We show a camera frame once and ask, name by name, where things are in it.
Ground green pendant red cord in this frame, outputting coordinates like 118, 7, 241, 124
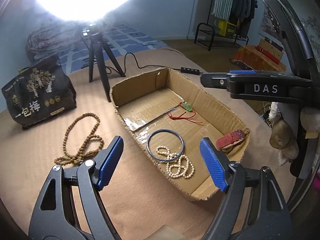
166, 101, 203, 125

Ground brown leather watch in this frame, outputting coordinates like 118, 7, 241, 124
216, 129, 245, 152

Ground white pearl necklace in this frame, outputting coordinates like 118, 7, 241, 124
155, 144, 196, 180

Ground blue bangle bracelet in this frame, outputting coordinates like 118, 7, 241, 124
146, 128, 185, 162

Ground orange covered furniture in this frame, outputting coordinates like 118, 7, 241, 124
231, 38, 286, 72

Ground black clothes rack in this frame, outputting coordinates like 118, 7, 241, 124
194, 0, 258, 51

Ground yellow box on rack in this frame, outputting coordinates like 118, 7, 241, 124
218, 20, 237, 38

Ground plush toy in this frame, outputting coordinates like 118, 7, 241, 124
269, 102, 319, 166

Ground cardboard box tray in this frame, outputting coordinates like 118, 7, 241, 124
110, 69, 250, 201

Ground dark hanging clothes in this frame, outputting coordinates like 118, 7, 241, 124
228, 0, 258, 38

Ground blue patterned bed sheet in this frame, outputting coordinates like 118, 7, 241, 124
56, 24, 168, 74

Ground black snack bag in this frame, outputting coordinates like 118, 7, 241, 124
2, 55, 76, 128

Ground black tripod stand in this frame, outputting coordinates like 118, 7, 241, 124
82, 23, 125, 102

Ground folded floral quilt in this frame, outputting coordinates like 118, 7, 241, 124
25, 22, 84, 63

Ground black power cable with switch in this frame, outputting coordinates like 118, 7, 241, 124
105, 52, 201, 75

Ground brown wooden bead necklace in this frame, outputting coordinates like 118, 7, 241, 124
54, 112, 105, 167

